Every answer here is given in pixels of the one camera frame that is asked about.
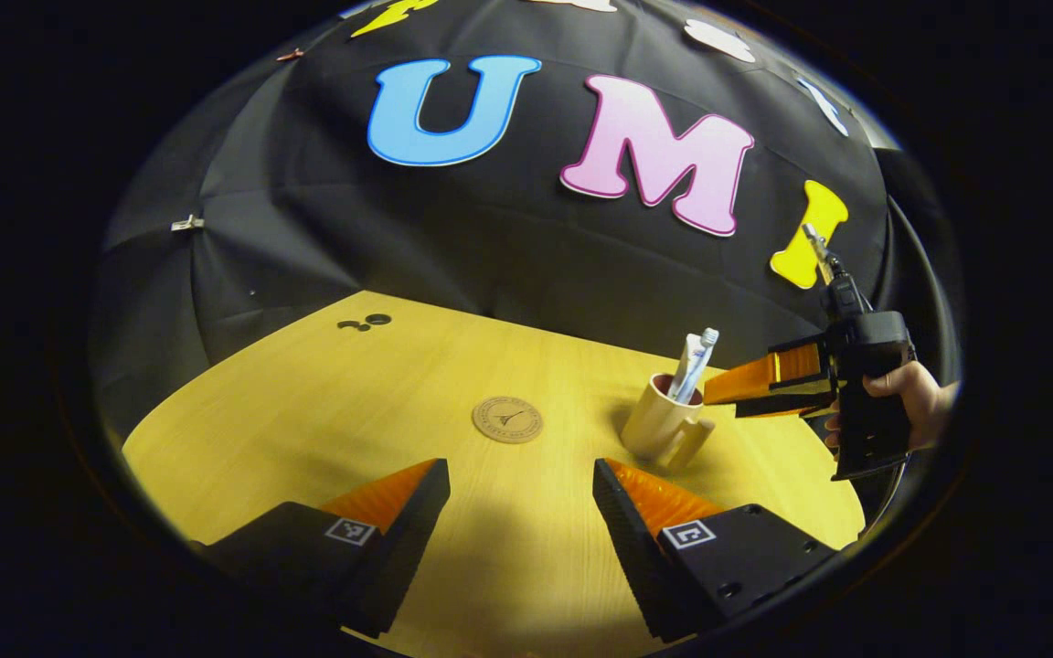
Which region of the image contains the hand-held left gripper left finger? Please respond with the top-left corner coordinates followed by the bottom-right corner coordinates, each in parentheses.
top-left (202, 457), bottom-right (452, 639)

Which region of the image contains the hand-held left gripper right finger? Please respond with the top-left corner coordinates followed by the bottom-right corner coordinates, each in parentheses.
top-left (592, 457), bottom-right (842, 644)

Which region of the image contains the grey white toothbrush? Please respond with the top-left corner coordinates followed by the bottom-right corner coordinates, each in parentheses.
top-left (675, 327), bottom-right (720, 405)

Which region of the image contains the white toothpaste tube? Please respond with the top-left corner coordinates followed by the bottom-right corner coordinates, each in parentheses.
top-left (668, 334), bottom-right (706, 398)

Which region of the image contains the beige cup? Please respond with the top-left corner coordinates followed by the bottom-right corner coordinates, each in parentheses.
top-left (620, 372), bottom-right (716, 472)

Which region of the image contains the round brown coaster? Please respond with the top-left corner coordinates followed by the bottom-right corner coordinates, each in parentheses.
top-left (472, 395), bottom-right (545, 445)

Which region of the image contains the wooden desktop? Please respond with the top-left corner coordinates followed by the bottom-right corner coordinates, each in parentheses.
top-left (122, 291), bottom-right (866, 658)

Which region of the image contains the black backdrop cloth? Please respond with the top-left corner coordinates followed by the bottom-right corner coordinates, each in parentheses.
top-left (88, 0), bottom-right (962, 540)

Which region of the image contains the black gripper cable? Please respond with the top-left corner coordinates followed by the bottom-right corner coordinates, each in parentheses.
top-left (865, 457), bottom-right (913, 531)

